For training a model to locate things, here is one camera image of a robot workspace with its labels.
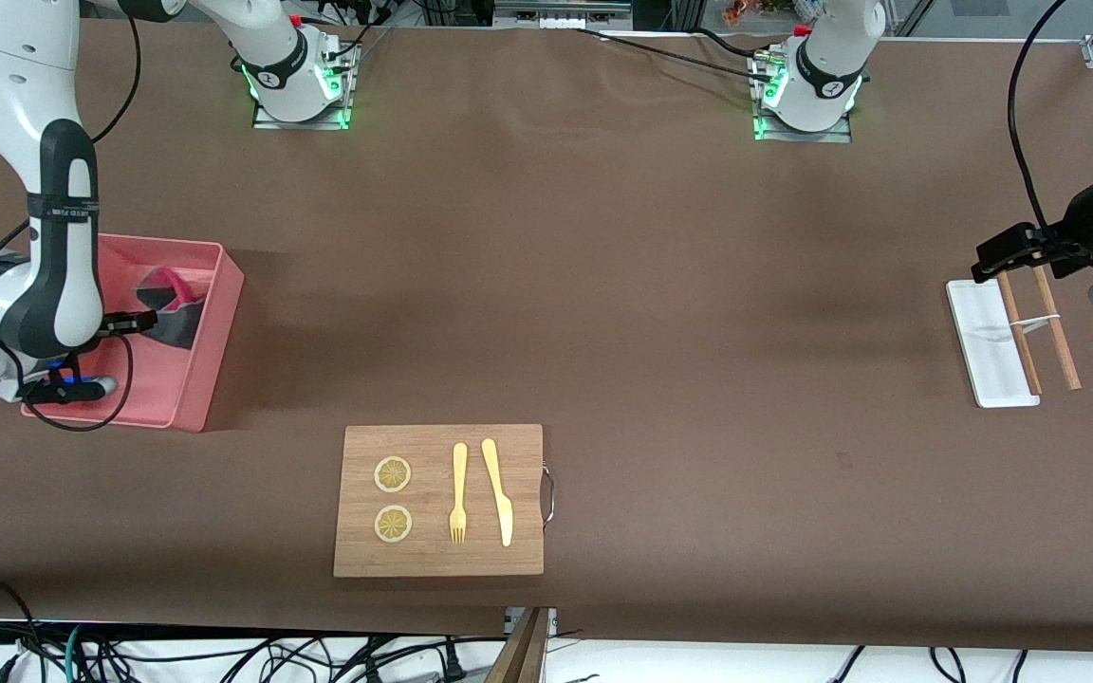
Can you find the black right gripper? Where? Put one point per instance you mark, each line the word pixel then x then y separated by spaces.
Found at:
pixel 165 323

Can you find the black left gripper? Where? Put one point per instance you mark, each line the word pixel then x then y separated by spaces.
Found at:
pixel 1081 226

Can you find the red and grey cloth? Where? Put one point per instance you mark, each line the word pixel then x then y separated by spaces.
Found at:
pixel 176 323

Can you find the thin white band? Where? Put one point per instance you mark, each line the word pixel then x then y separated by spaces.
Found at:
pixel 1035 322

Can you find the brown wooden stick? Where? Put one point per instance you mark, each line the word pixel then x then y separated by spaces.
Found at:
pixel 1057 327
pixel 1021 332

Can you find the pink plastic bin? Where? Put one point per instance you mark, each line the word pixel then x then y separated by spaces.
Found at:
pixel 214 332

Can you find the white rectangular tray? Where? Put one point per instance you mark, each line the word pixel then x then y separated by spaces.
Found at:
pixel 983 341

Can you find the yellow lemon slice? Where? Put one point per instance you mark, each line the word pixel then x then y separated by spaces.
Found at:
pixel 392 474
pixel 393 525

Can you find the yellow plastic fork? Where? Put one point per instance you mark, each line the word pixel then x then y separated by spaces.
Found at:
pixel 459 474

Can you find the wooden cutting board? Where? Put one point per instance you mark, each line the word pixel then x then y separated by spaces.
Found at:
pixel 433 560

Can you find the yellow plastic knife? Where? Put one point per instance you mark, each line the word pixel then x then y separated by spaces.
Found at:
pixel 497 489

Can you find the brown wooden plank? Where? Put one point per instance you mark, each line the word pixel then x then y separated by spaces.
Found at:
pixel 520 655

